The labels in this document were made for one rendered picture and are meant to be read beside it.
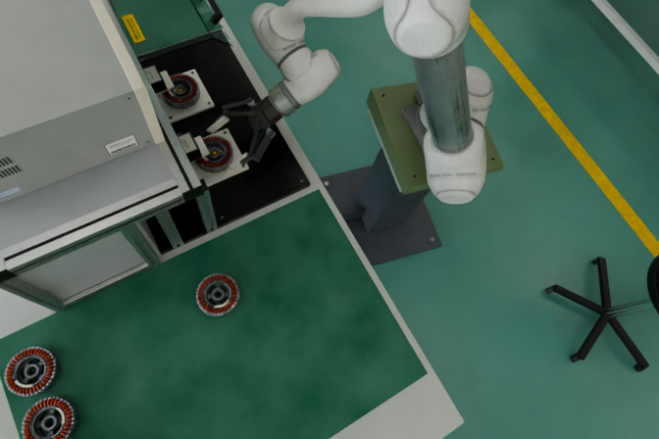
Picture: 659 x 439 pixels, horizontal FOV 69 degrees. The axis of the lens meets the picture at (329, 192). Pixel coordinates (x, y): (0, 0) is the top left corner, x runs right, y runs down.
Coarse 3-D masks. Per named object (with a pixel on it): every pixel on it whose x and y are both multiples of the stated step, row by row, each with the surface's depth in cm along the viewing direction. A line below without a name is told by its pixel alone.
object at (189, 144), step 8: (184, 136) 128; (192, 136) 129; (200, 136) 134; (184, 144) 128; (192, 144) 128; (200, 144) 133; (192, 152) 127; (200, 152) 129; (208, 152) 132; (192, 160) 130
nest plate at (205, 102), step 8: (192, 72) 153; (200, 80) 152; (200, 88) 151; (160, 96) 148; (176, 96) 149; (200, 96) 150; (208, 96) 150; (200, 104) 149; (208, 104) 149; (168, 112) 146; (176, 112) 147; (184, 112) 147; (192, 112) 147; (200, 112) 149; (176, 120) 146
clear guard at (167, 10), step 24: (120, 0) 125; (144, 0) 126; (168, 0) 127; (192, 0) 129; (144, 24) 123; (168, 24) 124; (192, 24) 125; (216, 24) 131; (144, 48) 121; (168, 48) 122
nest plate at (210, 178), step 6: (216, 132) 146; (222, 132) 146; (228, 132) 146; (228, 138) 146; (234, 144) 145; (222, 150) 144; (234, 150) 144; (222, 156) 143; (234, 156) 143; (192, 162) 141; (198, 168) 140; (240, 168) 142; (246, 168) 142; (198, 174) 140; (204, 174) 140; (210, 174) 140; (216, 174) 140; (222, 174) 141; (228, 174) 141; (234, 174) 142; (210, 180) 139; (216, 180) 140
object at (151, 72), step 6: (150, 66) 136; (156, 66) 136; (144, 72) 134; (150, 72) 135; (156, 72) 135; (162, 72) 140; (150, 78) 134; (156, 78) 134; (162, 78) 134; (168, 78) 139; (156, 84) 134; (162, 84) 135; (168, 84) 139; (156, 90) 136; (162, 90) 137
